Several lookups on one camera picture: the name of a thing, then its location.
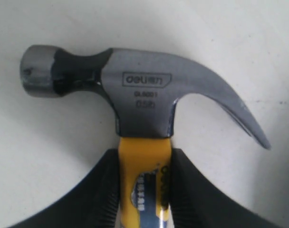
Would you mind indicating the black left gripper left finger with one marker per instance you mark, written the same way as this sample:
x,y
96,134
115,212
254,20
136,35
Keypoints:
x,y
93,203

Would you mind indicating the yellow black claw hammer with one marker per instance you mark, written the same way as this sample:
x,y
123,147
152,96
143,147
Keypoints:
x,y
143,89

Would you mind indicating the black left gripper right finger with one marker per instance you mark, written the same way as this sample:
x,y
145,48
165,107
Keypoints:
x,y
196,203

